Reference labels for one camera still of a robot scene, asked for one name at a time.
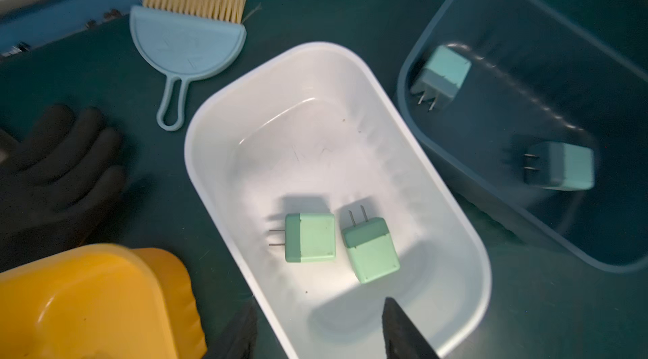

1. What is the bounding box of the blue plug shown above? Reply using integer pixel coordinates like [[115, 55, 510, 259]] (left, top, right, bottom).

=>
[[523, 141, 595, 191], [410, 46, 472, 112]]

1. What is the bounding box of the black rubber glove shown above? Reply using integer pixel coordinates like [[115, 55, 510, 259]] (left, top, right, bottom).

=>
[[1, 104, 126, 271]]

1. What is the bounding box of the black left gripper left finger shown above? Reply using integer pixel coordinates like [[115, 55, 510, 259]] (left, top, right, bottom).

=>
[[202, 303, 258, 359]]

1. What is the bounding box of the white storage box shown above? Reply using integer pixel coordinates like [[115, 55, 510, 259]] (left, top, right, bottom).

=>
[[185, 43, 492, 358]]

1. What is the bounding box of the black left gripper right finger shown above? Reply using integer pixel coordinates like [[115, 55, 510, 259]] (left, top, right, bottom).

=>
[[381, 298, 440, 359]]

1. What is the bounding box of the transparent blue storage box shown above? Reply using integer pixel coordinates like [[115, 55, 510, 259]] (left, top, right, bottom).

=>
[[395, 0, 647, 274]]

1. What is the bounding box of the green plug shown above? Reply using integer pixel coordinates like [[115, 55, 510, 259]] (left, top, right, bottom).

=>
[[274, 213, 337, 264], [342, 205, 401, 285]]

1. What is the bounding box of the yellow storage box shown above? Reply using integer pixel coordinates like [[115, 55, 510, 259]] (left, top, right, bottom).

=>
[[1, 243, 207, 358]]

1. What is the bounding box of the light blue dustpan brush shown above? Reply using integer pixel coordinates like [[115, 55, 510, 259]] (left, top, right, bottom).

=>
[[129, 0, 247, 132]]

